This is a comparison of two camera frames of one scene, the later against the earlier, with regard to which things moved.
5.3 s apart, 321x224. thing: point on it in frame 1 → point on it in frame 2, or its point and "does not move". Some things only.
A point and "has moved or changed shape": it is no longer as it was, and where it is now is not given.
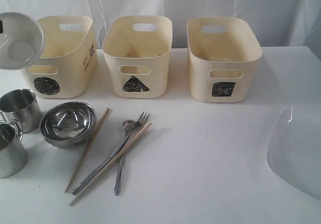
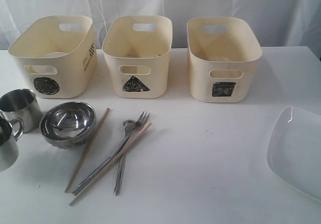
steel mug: (21, 105) does not move
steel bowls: (67, 124) does not move
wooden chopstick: (110, 163) does not move
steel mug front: (13, 156) has moved or changed shape
